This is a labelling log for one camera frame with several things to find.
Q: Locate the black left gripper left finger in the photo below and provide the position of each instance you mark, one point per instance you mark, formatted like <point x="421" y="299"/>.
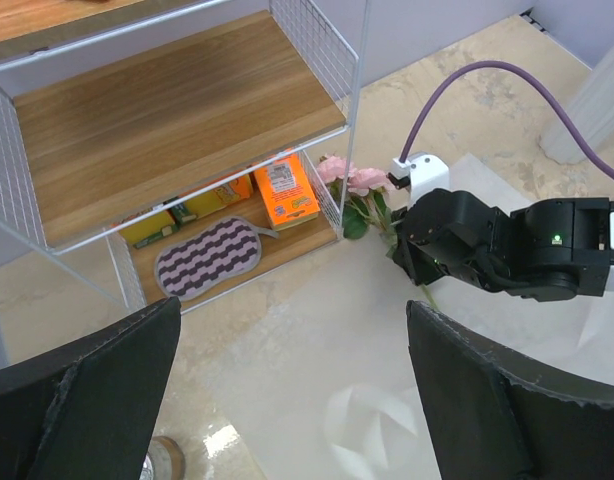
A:
<point x="87" y="409"/>

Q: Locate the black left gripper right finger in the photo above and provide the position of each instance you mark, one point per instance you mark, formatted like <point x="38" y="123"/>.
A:
<point x="495" y="413"/>

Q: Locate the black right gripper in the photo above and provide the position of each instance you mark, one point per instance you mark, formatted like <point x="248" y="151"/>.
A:
<point x="453" y="234"/>

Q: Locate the pink rose bunch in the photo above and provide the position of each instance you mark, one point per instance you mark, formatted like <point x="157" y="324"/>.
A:
<point x="363" y="194"/>

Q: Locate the cream printed ribbon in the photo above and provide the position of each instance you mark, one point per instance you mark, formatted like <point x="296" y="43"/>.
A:
<point x="369" y="430"/>

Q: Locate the white bouquet wrapping paper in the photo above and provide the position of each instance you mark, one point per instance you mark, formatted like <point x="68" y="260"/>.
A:
<point x="272" y="353"/>

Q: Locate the white ribbed vase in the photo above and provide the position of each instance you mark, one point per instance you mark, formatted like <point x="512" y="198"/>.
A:
<point x="591" y="110"/>

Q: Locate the brown tin can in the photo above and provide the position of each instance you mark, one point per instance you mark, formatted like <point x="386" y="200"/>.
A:
<point x="164" y="460"/>

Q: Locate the orange sponge box right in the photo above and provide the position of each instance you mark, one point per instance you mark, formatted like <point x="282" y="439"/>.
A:
<point x="287" y="194"/>

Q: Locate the orange sponge box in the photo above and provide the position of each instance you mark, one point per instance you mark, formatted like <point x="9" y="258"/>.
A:
<point x="287" y="194"/>
<point x="212" y="200"/>
<point x="148" y="230"/>

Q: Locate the orange sponge box left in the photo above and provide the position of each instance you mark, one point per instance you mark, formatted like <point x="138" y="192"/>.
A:
<point x="148" y="230"/>

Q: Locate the orange sponge box middle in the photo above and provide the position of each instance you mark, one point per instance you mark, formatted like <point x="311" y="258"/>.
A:
<point x="212" y="200"/>

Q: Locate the purple wavy scrub pad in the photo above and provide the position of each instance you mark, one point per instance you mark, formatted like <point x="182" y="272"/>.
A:
<point x="226" y="249"/>

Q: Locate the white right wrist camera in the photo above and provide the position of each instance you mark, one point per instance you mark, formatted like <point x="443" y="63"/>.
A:
<point x="419" y="174"/>

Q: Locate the white wire wooden shelf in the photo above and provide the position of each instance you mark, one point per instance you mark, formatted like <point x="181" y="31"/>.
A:
<point x="112" y="112"/>

